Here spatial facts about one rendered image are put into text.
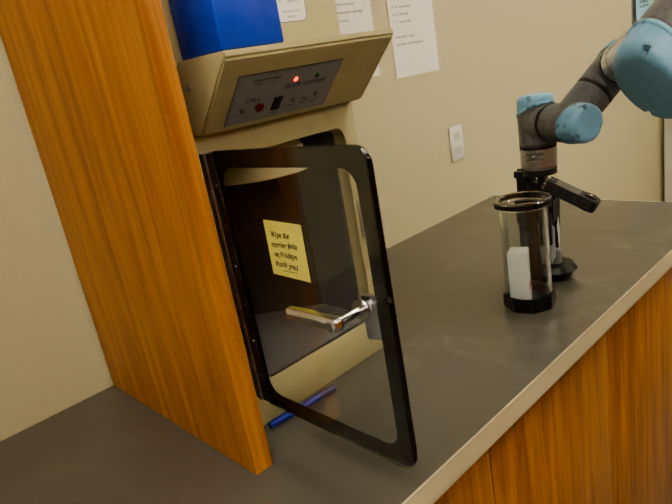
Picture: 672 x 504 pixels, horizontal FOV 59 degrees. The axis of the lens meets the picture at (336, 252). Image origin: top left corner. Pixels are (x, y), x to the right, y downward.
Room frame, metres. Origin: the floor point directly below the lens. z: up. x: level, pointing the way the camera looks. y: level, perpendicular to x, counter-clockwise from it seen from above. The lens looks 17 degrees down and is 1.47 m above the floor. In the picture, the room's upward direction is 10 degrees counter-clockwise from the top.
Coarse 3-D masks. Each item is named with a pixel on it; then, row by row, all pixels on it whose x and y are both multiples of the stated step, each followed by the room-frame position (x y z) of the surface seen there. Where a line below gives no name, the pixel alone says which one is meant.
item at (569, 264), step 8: (560, 256) 1.21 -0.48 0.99; (552, 264) 1.21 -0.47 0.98; (560, 264) 1.20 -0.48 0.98; (568, 264) 1.19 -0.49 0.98; (576, 264) 1.21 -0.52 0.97; (552, 272) 1.18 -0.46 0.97; (560, 272) 1.18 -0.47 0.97; (568, 272) 1.18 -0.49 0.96; (552, 280) 1.19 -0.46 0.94; (560, 280) 1.19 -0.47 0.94
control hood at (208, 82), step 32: (384, 32) 0.94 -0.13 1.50; (192, 64) 0.80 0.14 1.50; (224, 64) 0.75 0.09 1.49; (256, 64) 0.79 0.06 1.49; (288, 64) 0.84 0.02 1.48; (352, 64) 0.94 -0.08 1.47; (192, 96) 0.82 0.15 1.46; (224, 96) 0.79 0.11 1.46; (352, 96) 1.00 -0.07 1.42; (192, 128) 0.83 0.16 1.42; (224, 128) 0.84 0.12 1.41
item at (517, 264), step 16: (528, 192) 1.14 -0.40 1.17; (544, 192) 1.12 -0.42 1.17; (544, 208) 1.07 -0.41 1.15; (512, 224) 1.08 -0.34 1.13; (528, 224) 1.06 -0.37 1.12; (544, 224) 1.07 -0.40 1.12; (512, 240) 1.08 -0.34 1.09; (528, 240) 1.06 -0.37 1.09; (544, 240) 1.07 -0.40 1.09; (512, 256) 1.08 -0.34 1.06; (528, 256) 1.06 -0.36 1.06; (544, 256) 1.07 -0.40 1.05; (512, 272) 1.08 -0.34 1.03; (528, 272) 1.06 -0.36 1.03; (544, 272) 1.07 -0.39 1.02; (512, 288) 1.09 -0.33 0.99; (528, 288) 1.06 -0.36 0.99; (544, 288) 1.06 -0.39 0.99
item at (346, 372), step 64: (256, 192) 0.75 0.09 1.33; (320, 192) 0.66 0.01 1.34; (256, 256) 0.77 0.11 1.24; (320, 256) 0.67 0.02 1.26; (384, 256) 0.60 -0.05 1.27; (256, 320) 0.80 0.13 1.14; (384, 320) 0.60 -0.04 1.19; (320, 384) 0.71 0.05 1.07; (384, 384) 0.62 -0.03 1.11; (384, 448) 0.63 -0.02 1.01
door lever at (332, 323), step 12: (360, 300) 0.63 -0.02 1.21; (288, 312) 0.65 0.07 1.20; (300, 312) 0.64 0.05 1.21; (312, 312) 0.63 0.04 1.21; (324, 312) 0.62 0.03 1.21; (348, 312) 0.61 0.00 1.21; (360, 312) 0.62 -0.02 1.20; (312, 324) 0.62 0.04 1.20; (324, 324) 0.60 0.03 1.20; (336, 324) 0.59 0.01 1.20
